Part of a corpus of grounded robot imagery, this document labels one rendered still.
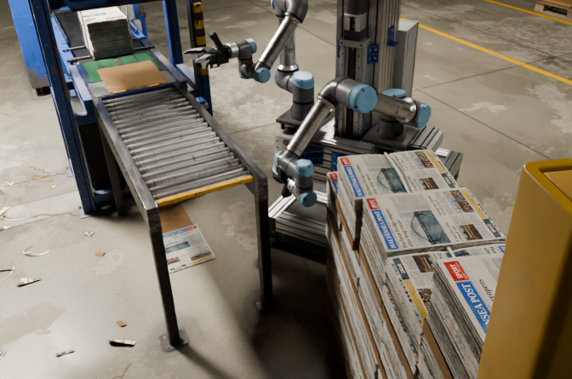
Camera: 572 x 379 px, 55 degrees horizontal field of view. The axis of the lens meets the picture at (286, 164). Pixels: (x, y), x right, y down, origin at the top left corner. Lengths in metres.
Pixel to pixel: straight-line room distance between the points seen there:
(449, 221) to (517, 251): 1.28
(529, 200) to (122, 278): 2.94
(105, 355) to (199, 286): 0.60
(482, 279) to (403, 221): 0.56
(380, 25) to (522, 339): 2.37
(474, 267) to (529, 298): 0.76
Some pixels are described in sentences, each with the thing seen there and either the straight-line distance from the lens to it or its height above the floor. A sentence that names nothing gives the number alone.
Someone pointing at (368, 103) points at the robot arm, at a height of 1.16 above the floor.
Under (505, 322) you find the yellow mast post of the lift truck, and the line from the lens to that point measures 0.55.
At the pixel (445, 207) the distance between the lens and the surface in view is 1.84.
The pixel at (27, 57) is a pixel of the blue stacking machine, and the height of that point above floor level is 0.42.
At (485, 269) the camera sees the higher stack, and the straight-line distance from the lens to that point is 1.27.
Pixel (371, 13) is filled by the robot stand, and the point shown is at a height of 1.37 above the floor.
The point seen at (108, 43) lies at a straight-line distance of 4.23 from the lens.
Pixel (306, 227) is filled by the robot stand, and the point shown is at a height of 0.23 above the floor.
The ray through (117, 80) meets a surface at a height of 0.80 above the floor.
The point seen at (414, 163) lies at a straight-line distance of 2.07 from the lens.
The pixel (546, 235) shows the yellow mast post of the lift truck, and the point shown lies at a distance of 0.47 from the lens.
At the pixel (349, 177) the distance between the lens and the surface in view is 1.96.
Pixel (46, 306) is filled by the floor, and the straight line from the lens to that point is 3.28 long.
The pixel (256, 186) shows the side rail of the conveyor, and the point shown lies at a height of 0.75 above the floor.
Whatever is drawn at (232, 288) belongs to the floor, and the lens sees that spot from 3.10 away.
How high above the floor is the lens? 2.08
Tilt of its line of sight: 30 degrees down
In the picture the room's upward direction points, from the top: 2 degrees counter-clockwise
